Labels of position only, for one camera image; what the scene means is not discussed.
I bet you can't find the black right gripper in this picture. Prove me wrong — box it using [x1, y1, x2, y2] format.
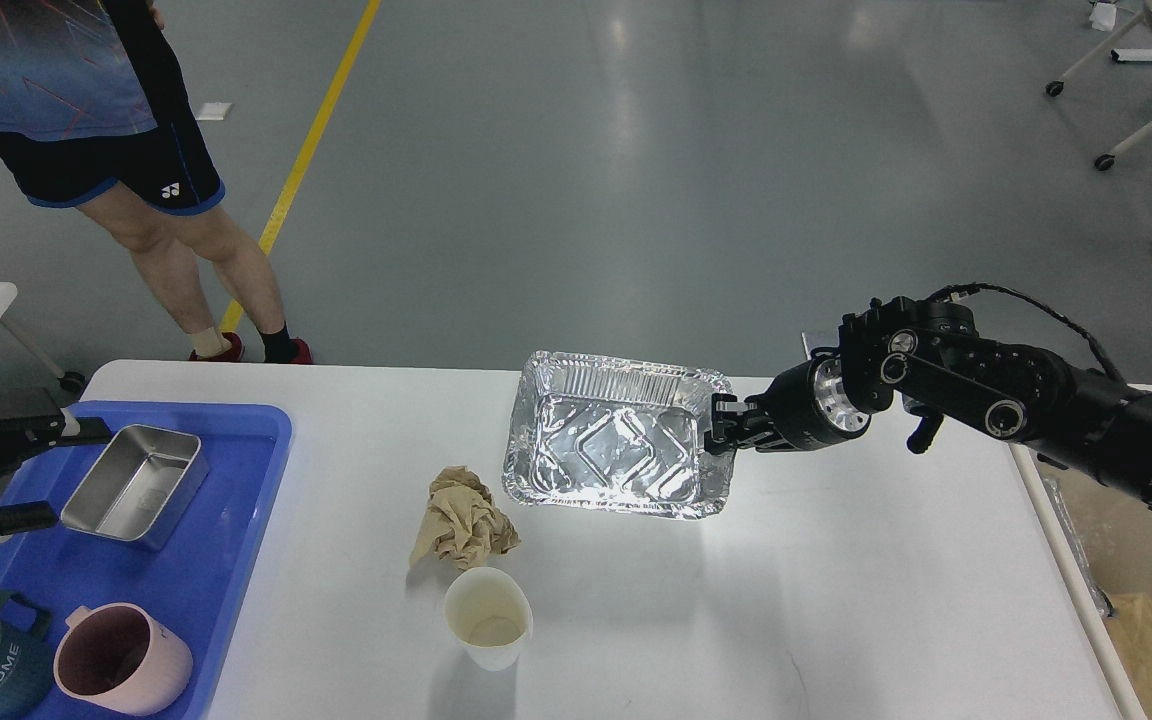
[704, 357, 870, 456]

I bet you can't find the stainless steel rectangular container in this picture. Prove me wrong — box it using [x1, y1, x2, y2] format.
[60, 424, 210, 552]

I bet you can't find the aluminium foil tray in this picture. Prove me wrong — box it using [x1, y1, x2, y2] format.
[500, 350, 733, 520]

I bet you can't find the pink mug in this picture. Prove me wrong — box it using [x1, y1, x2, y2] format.
[52, 602, 195, 717]

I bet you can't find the brown paper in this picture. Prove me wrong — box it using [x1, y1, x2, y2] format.
[1102, 593, 1152, 719]
[408, 467, 521, 571]

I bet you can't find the white paper cup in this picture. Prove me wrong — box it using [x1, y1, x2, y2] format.
[444, 566, 535, 673]

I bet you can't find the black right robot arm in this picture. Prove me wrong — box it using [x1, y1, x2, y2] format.
[704, 282, 1152, 511]

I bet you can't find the floor plate left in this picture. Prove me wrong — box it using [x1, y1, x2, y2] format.
[801, 331, 838, 359]

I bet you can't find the blue plastic tray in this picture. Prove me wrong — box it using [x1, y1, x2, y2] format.
[0, 401, 293, 719]

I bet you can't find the person in patterned shirt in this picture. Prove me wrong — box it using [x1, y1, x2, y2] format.
[0, 1, 314, 365]

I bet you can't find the beige plastic bin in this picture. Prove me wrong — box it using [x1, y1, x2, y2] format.
[1011, 384, 1152, 720]

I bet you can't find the brown paper in bin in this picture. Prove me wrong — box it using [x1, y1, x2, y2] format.
[1102, 593, 1152, 719]

